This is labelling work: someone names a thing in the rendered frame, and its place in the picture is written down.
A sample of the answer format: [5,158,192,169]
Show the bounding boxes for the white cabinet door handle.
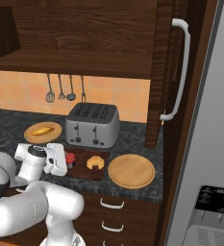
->
[159,17,191,122]

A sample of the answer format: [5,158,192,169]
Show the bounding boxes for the round wooden plate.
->
[23,121,63,145]

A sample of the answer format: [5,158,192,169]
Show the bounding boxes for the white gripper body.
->
[47,142,68,177]

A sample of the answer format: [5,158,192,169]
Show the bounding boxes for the red jam jar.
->
[65,152,77,169]

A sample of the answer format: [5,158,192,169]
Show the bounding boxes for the dark wooden fridge side panel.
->
[158,0,219,246]

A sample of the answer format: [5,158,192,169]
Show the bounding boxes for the hanging metal spoon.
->
[57,74,66,101]

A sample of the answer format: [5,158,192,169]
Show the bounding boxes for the hanging metal fork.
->
[80,75,87,104]

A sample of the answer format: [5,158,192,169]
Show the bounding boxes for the dark wooden cabinet door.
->
[144,0,188,151]

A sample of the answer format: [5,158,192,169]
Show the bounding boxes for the yellow bread roll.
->
[31,126,56,136]

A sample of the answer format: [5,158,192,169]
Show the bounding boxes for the dark wooden cutting board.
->
[64,146,112,183]

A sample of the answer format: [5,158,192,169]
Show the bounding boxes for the silver four-slot toaster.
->
[64,102,121,149]

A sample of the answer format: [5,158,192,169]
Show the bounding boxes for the dark wooden drawer front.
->
[80,191,162,216]
[74,210,161,239]
[81,234,160,246]

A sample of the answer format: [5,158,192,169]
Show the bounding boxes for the round light wooden board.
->
[107,153,157,190]

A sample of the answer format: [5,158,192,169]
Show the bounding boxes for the hanging metal slotted spatula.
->
[45,73,57,104]

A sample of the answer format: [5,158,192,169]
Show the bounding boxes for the white drawer handle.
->
[100,220,125,234]
[99,197,126,210]

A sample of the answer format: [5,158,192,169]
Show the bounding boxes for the silver fridge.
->
[162,0,224,246]

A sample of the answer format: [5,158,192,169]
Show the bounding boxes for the hanging metal ladle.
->
[66,74,77,102]

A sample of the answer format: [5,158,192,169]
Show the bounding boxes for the dark wooden wall cabinet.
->
[0,0,161,80]

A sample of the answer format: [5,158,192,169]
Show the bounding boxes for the golden croissant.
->
[86,156,106,171]

